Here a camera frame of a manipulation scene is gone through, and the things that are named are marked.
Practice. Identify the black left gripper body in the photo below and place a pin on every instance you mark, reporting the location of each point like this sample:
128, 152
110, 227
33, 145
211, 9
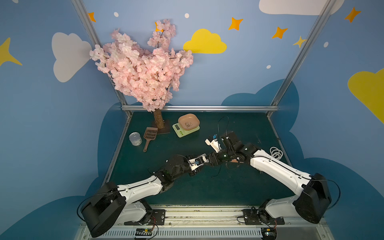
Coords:
208, 159

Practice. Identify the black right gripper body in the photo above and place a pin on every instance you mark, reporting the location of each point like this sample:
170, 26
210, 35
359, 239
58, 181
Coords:
223, 141

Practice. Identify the green electronic kitchen scale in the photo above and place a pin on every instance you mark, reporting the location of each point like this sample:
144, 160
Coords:
181, 132

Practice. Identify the orange power strip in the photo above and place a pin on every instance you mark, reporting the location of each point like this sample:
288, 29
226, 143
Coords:
236, 161

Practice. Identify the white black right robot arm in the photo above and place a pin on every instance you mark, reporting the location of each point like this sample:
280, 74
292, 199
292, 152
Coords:
311, 197

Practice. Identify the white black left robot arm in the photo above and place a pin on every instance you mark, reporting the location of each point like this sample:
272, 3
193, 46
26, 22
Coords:
113, 202

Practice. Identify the pink panda pet bowl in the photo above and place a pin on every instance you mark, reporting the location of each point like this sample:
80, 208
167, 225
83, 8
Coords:
188, 122

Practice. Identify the brown plastic litter scoop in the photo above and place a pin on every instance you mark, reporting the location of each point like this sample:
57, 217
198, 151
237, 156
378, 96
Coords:
149, 135

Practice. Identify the silver tin can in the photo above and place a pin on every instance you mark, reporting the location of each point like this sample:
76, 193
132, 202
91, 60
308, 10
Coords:
135, 139

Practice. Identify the small black controller box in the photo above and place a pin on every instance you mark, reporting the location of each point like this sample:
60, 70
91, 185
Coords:
268, 234

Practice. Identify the artificial cherry blossom tree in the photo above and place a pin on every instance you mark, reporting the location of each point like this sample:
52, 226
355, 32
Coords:
148, 76

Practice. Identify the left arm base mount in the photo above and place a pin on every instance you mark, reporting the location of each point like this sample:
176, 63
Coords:
141, 213

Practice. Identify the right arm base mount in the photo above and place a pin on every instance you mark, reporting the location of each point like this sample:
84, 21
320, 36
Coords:
259, 216

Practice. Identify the aluminium frame rail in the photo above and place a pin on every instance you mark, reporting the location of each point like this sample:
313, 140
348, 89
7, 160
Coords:
220, 108

